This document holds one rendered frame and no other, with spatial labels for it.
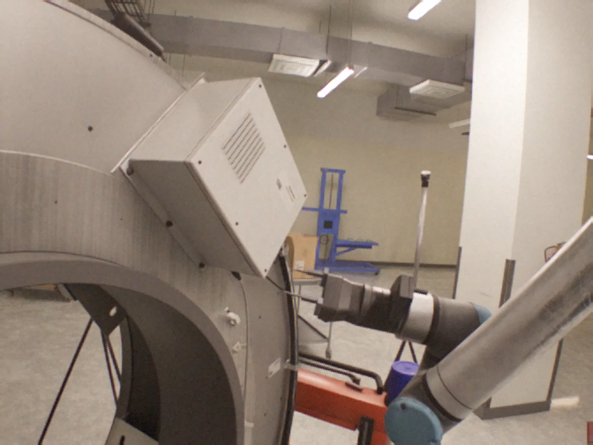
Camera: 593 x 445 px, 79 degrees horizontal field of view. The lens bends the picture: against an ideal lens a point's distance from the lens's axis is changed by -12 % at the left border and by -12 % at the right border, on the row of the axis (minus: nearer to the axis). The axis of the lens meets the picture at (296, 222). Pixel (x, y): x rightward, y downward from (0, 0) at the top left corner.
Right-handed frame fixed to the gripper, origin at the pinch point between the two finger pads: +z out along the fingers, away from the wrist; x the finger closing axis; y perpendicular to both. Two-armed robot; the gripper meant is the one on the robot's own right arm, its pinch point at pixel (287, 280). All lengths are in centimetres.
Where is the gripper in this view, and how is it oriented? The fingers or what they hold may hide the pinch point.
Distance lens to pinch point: 68.8
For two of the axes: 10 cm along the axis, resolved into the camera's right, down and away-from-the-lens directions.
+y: -1.1, 6.1, 7.8
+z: -9.7, -2.3, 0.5
